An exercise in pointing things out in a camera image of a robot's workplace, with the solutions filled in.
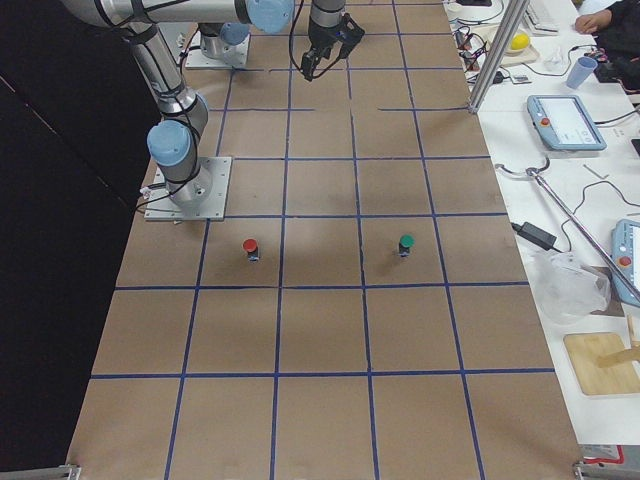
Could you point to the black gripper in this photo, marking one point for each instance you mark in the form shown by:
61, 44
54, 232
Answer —
321, 36

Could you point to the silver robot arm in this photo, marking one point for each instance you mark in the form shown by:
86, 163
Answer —
188, 178
222, 41

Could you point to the red push button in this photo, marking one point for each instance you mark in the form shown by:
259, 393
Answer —
251, 248

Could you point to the person's hand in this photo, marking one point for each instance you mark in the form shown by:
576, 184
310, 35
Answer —
594, 22

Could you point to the yellow lemon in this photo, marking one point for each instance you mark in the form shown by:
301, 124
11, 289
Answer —
518, 43

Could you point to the beige tray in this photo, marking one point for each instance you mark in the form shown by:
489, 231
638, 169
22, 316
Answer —
487, 34

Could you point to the metal cane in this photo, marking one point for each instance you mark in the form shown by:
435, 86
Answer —
535, 173

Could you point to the far teach pendant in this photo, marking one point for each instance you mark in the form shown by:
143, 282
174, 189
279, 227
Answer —
563, 123

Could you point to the teach pendant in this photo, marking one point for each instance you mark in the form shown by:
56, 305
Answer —
563, 123
625, 254

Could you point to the light blue plastic cup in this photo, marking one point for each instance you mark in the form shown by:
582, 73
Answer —
580, 71

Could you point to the black power adapter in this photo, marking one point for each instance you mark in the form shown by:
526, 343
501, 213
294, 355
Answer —
535, 235

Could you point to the clear plastic bag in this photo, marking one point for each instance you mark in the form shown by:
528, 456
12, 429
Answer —
566, 289

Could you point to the near teach pendant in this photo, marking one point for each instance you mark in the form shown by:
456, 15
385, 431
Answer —
625, 254

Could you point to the wooden cutting board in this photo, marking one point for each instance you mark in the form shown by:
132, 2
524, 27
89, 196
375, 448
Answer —
602, 363

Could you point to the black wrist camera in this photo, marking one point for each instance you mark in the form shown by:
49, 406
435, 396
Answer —
349, 34

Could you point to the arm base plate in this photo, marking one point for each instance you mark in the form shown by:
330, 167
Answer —
202, 198
196, 60

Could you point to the aluminium frame post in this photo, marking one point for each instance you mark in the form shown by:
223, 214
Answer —
504, 34

